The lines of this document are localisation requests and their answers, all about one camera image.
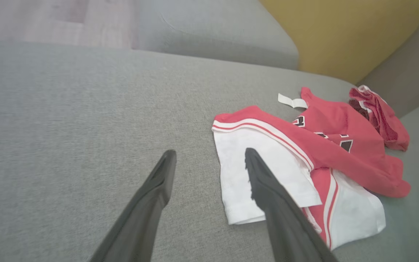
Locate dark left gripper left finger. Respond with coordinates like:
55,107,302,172
89,149,177,262

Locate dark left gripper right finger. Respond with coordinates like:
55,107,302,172
244,147,338,262

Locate red basketball jersey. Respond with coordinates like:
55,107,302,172
212,87,412,251

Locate red shorts with white stripe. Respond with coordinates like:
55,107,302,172
348,85,411,152

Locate grey sofa seat cushion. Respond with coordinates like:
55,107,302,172
0,40,419,262

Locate yellow cushion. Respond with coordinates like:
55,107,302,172
259,0,419,85

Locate grey sofa back cushion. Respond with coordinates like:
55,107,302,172
131,0,300,71

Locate grey sofa backrest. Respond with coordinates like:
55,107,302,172
356,0,419,119

